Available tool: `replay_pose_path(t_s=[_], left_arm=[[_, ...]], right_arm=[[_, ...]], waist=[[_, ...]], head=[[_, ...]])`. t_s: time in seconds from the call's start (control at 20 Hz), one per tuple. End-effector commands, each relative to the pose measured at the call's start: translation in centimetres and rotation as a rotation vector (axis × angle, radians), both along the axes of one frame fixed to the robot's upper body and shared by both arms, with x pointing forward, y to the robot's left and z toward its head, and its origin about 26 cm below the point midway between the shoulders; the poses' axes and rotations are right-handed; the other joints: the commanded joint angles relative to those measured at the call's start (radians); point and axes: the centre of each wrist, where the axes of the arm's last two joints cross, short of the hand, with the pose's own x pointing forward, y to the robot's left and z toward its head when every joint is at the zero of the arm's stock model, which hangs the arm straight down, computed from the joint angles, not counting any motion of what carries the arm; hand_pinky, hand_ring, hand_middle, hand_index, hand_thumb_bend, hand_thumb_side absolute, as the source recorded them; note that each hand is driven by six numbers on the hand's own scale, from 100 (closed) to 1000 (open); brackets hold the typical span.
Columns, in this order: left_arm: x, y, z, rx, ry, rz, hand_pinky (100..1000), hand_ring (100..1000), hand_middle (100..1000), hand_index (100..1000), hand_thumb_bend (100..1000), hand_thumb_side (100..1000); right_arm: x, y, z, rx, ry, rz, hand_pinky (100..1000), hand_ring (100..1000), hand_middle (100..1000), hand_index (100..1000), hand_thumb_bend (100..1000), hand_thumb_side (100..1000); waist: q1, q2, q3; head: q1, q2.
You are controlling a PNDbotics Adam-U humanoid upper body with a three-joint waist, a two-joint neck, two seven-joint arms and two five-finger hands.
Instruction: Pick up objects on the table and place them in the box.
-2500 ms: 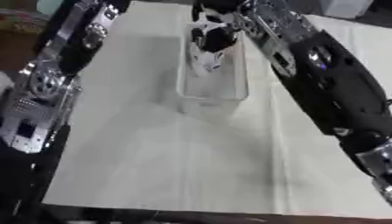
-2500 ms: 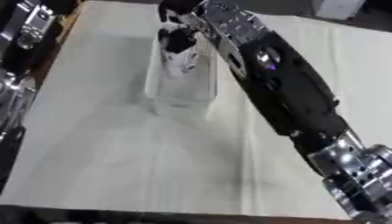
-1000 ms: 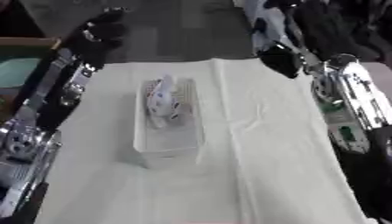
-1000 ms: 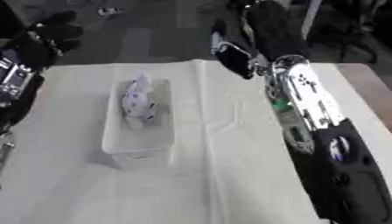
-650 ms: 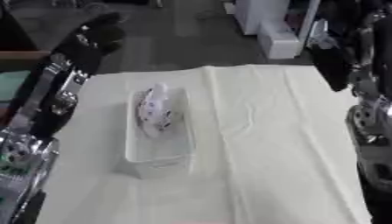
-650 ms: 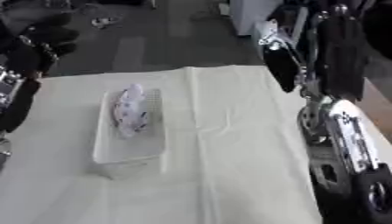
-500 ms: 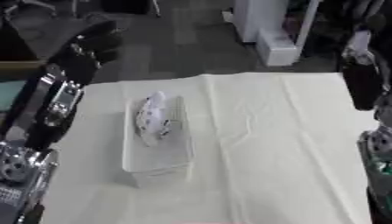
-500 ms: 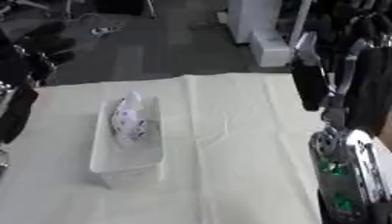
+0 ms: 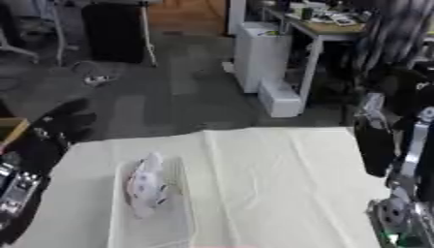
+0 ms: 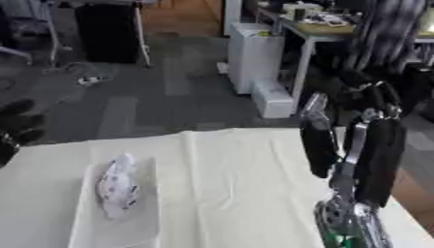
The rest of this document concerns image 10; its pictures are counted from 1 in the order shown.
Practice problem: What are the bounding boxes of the white table leg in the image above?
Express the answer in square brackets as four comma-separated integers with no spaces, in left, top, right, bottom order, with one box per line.
[130,1,155,68]

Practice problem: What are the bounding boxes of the white-legged desk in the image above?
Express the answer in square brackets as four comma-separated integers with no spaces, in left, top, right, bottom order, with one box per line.
[256,5,434,114]

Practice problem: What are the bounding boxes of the dark cup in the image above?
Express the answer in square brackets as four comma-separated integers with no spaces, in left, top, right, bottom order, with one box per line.
[292,8,309,21]

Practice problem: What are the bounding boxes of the white power strip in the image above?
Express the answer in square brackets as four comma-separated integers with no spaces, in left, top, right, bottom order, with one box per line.
[76,76,106,86]

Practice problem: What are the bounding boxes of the white spotted soft toy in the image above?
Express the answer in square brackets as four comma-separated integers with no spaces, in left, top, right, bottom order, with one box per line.
[93,152,142,221]

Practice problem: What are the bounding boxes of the white box on floor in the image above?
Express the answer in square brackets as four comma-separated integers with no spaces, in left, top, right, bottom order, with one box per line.
[249,78,297,119]

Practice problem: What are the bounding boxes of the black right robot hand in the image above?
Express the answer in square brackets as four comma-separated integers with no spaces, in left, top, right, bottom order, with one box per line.
[296,80,409,208]

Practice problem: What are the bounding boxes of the black panel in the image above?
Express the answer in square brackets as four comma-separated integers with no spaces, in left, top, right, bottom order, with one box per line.
[73,2,142,64]

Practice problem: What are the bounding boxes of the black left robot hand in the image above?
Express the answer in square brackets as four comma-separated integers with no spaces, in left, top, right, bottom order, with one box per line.
[0,98,47,170]

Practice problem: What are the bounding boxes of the person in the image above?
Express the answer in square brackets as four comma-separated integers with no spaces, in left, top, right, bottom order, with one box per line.
[342,0,433,76]

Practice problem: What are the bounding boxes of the white cabinet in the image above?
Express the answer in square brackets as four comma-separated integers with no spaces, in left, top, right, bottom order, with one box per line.
[225,21,287,95]

